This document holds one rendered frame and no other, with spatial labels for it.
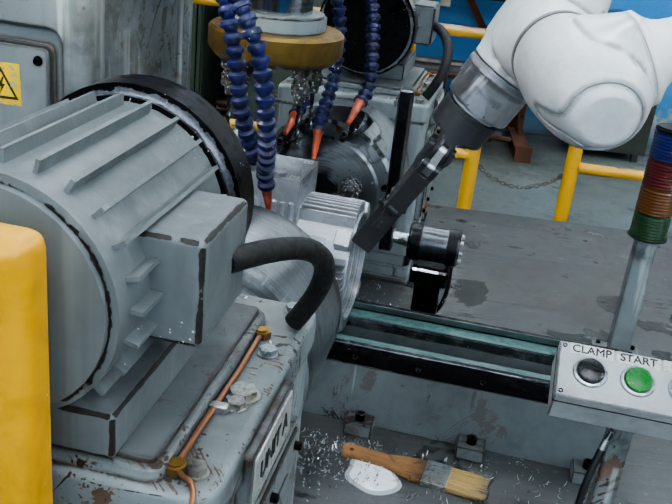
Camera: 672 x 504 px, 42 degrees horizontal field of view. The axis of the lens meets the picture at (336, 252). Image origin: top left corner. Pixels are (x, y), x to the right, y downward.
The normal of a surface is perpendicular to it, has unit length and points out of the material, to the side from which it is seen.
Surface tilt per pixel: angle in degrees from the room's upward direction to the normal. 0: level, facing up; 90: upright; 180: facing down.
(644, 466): 0
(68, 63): 90
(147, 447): 0
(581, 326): 0
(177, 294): 90
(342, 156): 90
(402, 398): 90
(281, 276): 39
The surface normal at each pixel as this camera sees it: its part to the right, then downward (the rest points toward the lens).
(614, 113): -0.06, 0.61
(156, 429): 0.11, -0.91
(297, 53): 0.33, 0.40
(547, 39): -0.61, -0.63
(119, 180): 0.71, -0.58
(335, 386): -0.22, 0.36
